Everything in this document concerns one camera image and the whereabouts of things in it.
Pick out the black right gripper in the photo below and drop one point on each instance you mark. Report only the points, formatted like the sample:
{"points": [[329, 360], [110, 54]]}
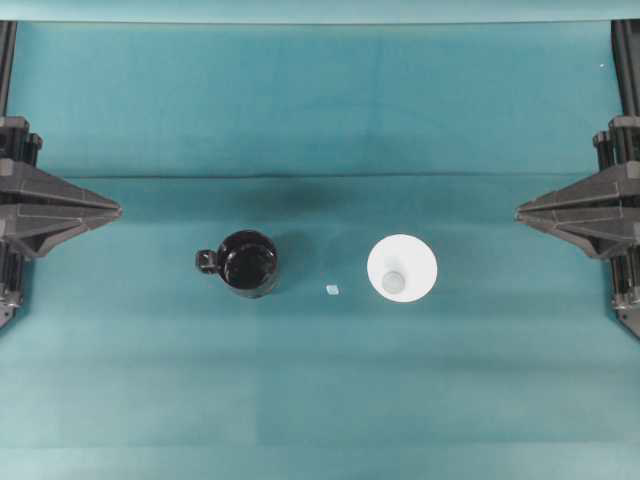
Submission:
{"points": [[601, 233]]}

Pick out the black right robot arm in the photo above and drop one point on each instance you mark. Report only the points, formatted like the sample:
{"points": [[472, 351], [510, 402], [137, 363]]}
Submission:
{"points": [[625, 47]]}

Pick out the white paper cup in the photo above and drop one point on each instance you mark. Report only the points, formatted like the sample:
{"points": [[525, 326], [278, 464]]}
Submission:
{"points": [[402, 268]]}

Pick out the teal table cloth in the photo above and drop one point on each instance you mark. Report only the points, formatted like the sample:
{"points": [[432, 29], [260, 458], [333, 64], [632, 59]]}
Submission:
{"points": [[126, 362]]}

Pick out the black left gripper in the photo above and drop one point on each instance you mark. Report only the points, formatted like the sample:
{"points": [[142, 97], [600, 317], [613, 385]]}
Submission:
{"points": [[33, 230]]}

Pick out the black cup holder mug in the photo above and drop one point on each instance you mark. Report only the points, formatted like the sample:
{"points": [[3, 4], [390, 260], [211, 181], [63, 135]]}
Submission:
{"points": [[246, 261]]}

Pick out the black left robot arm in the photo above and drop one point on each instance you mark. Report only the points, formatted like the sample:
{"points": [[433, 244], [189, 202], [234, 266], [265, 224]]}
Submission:
{"points": [[8, 42]]}

